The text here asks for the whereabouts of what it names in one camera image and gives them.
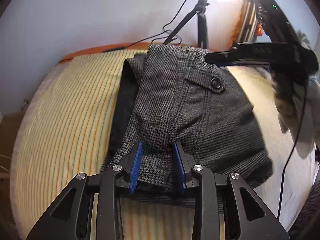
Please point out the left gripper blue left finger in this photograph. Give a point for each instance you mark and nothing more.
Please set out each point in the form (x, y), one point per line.
(118, 179)

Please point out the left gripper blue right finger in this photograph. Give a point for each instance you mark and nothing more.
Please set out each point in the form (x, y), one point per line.
(195, 180)

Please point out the grey houndstooth pants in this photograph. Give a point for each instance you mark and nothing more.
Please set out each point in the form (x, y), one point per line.
(171, 94)

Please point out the striped rolled mat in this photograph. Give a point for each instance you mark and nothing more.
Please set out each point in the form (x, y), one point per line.
(247, 28)

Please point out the black light tripod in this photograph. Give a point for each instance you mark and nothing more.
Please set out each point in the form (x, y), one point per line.
(202, 30)

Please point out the striped yellow bed sheet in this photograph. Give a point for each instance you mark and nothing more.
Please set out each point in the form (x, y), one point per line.
(67, 126)

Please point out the wooden bed frame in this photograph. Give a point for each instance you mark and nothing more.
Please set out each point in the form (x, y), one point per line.
(100, 49)

